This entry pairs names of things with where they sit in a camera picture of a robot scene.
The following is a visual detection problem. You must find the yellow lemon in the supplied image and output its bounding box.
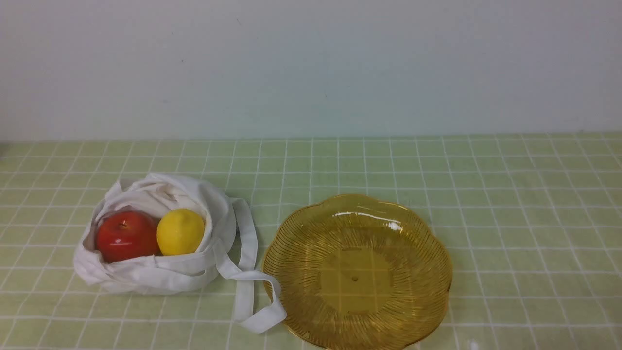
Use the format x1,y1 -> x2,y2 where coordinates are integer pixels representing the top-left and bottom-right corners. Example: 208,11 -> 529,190
157,208 -> 205,256

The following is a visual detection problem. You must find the amber glass fruit plate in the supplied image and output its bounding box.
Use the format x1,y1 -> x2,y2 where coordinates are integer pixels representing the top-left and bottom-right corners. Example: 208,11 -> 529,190
262,193 -> 453,350

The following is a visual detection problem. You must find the white cloth tote bag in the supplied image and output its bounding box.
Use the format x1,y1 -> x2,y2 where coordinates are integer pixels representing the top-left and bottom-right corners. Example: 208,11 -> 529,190
73,173 -> 287,334

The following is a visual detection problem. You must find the red apple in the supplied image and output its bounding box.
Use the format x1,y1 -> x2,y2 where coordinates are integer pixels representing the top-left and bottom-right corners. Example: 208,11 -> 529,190
95,211 -> 160,263

